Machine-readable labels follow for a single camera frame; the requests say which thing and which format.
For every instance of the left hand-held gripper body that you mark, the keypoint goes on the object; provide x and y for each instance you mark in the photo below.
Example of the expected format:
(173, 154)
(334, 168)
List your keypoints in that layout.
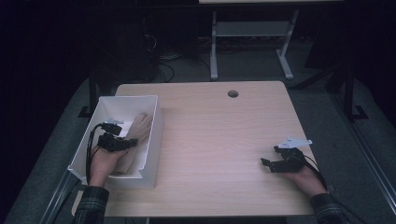
(109, 143)

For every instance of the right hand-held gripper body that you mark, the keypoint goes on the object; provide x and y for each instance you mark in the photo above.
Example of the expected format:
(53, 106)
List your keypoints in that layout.
(292, 160)

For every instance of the beige knit garment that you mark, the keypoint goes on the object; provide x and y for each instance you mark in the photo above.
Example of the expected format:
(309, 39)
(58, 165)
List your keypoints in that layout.
(138, 130)

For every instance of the white plastic storage box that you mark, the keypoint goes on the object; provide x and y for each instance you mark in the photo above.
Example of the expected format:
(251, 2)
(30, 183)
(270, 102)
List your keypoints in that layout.
(152, 149)

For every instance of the person's left hand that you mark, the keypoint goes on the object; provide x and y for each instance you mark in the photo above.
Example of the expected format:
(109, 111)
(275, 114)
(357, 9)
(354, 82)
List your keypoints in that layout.
(104, 165)

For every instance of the person's right hand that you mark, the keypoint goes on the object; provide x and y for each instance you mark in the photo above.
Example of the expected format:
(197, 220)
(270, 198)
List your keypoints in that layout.
(306, 182)

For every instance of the black metal stand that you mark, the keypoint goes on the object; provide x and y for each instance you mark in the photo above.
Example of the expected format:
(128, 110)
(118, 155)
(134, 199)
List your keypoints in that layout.
(350, 93)
(92, 93)

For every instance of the grey metal table frame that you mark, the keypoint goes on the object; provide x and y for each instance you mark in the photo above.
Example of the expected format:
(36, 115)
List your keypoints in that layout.
(249, 28)

